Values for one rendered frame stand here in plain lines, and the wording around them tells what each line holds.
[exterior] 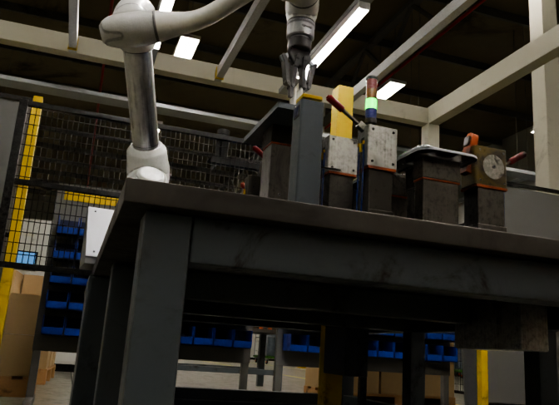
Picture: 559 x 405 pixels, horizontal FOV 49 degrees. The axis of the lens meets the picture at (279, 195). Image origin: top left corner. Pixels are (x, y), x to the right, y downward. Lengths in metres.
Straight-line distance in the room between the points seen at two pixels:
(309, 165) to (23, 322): 3.69
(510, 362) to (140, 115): 3.88
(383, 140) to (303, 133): 0.22
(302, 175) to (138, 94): 0.83
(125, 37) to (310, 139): 0.70
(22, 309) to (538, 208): 4.29
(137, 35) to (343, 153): 0.74
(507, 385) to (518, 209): 1.45
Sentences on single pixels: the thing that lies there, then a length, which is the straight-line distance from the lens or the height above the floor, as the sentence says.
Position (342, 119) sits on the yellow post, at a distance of 3.63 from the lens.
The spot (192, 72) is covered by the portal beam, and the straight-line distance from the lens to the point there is 6.87.
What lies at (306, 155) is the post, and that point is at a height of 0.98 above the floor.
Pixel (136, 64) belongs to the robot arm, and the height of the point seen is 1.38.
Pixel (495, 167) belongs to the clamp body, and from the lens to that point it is 1.87.
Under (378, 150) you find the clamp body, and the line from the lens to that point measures 1.68.
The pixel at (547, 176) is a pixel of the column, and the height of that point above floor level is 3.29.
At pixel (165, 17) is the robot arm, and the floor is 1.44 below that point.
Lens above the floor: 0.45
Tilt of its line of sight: 14 degrees up
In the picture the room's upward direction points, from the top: 4 degrees clockwise
